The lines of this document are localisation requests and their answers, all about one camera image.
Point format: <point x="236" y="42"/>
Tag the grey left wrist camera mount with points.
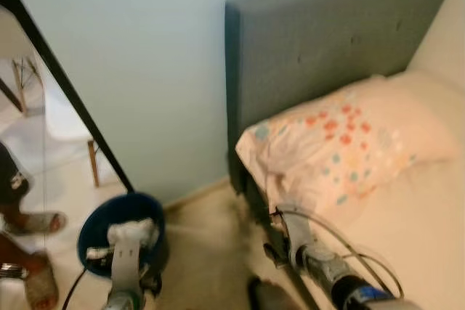
<point x="125" y="266"/>

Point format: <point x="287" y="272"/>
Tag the cream sheeted mattress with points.
<point x="421" y="237"/>

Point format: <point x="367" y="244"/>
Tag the person foot in sandal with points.
<point x="36" y="281"/>
<point x="40" y="223"/>

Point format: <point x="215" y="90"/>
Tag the blue waste bin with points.
<point x="109" y="215"/>

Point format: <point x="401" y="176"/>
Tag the white tissue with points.
<point x="134" y="231"/>

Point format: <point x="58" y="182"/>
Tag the teal upholstered bed frame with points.
<point x="327" y="27"/>

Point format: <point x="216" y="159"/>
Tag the black metal frame bar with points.
<point x="65" y="81"/>

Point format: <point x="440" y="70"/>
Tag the white chair wooden legs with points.
<point x="69" y="125"/>

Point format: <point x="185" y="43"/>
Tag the pink dotted pillow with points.
<point x="349" y="143"/>

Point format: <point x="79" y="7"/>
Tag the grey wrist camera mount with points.
<point x="125" y="266"/>
<point x="296" y="230"/>

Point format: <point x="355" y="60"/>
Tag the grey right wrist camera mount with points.
<point x="296" y="230"/>

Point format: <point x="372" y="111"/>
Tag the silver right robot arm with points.
<point x="341" y="284"/>

